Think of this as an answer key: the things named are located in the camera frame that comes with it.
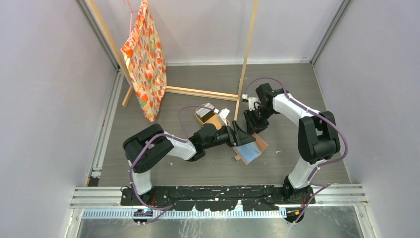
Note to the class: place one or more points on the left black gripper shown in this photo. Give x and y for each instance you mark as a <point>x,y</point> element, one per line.
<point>240,137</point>

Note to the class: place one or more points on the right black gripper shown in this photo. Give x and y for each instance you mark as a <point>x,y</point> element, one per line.
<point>253,125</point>

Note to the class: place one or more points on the brown leather card holder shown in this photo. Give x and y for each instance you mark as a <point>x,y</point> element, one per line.
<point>249,152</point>

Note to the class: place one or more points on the orange oval tray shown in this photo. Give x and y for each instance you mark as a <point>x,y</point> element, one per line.
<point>213,120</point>

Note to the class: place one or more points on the stack of credit cards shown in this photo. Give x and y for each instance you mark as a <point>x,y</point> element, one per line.
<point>205,112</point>

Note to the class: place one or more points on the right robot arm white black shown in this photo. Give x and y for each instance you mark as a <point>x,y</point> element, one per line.
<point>317,139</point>

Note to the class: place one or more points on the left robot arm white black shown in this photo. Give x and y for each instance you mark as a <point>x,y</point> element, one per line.
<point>146,148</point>

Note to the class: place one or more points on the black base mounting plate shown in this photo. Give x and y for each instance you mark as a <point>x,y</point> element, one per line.
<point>218,198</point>

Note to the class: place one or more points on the orange floral fabric bag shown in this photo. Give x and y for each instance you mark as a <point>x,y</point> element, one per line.
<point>145,62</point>

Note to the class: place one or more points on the pink clothes hanger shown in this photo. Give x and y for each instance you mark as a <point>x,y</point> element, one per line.
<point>132,12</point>

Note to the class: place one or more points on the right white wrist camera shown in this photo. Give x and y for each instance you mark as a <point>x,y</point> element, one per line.
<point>253,102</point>

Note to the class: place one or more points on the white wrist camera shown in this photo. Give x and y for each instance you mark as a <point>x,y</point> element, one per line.
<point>222,116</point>
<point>253,102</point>

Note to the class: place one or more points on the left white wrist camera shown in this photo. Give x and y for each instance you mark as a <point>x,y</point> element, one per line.
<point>222,116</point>

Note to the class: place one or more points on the aluminium rail frame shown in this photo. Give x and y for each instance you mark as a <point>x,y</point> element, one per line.
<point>104,202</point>

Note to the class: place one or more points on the wooden clothes rack frame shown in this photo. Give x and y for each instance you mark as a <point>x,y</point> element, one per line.
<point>121,67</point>

